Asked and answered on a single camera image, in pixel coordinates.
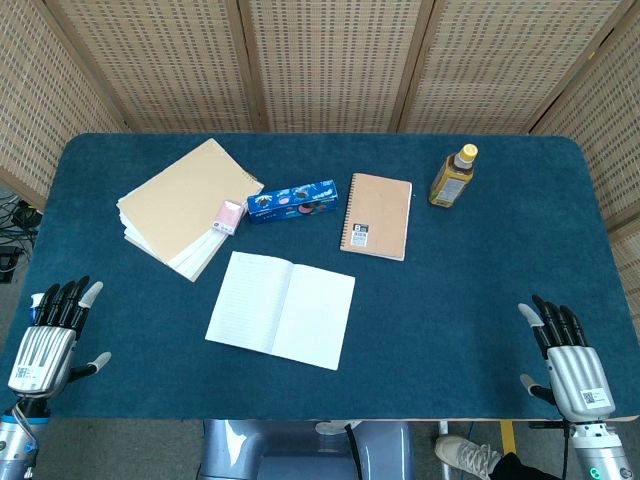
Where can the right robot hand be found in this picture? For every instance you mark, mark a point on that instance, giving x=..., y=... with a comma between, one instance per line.
x=575, y=372

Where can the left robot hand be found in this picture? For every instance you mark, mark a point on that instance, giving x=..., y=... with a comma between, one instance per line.
x=42, y=347

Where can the white lined notebook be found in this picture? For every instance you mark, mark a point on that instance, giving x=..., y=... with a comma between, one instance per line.
x=280, y=310

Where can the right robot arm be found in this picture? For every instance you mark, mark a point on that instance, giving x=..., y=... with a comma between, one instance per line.
x=597, y=450

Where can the large tan notebook stack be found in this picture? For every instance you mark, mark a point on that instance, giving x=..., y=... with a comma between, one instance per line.
x=185, y=205

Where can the spiral-bound kraft notebook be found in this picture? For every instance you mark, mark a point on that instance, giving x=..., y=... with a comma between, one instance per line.
x=377, y=216

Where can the blue white toothpaste tube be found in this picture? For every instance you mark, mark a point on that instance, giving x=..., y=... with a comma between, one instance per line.
x=35, y=306

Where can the white sneaker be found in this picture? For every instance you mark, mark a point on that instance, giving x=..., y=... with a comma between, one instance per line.
x=465, y=452

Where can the metal table leg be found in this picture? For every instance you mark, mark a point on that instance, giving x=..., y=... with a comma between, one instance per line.
x=445, y=452

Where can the small pink white box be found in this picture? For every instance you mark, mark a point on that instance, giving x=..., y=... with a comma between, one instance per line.
x=227, y=217

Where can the yellow-capped tea bottle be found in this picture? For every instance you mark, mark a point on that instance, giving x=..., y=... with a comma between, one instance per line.
x=452, y=177

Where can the blue carpet table mat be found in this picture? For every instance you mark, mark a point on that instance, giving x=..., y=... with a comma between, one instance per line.
x=320, y=350

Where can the grey-blue robot torso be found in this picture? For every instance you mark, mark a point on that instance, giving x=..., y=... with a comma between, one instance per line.
x=305, y=450

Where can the blue cookie box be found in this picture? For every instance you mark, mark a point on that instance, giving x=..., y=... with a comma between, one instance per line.
x=292, y=201

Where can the woven bamboo folding screen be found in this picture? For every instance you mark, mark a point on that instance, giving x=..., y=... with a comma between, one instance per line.
x=320, y=60

